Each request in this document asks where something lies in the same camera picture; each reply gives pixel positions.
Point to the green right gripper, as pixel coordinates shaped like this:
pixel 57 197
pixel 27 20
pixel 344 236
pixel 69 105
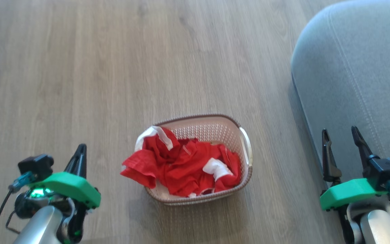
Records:
pixel 347 194

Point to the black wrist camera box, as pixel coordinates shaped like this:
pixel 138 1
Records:
pixel 384 171
pixel 36 165

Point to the white brown-rimmed laundry basket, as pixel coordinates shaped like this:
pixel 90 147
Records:
pixel 212 130

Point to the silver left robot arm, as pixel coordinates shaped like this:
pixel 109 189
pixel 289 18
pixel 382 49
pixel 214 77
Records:
pixel 41 220

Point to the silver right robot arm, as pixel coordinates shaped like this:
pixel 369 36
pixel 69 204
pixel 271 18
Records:
pixel 381 225

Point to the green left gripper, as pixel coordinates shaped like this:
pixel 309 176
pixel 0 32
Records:
pixel 69 186

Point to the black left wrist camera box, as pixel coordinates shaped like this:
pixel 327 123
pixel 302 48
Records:
pixel 36 165

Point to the grey fabric sofa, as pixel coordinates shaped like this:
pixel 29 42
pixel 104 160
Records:
pixel 354 74

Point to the red white-trimmed garment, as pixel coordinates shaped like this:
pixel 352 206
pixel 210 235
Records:
pixel 178 166

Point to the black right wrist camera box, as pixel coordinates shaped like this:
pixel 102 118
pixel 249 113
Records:
pixel 384 171

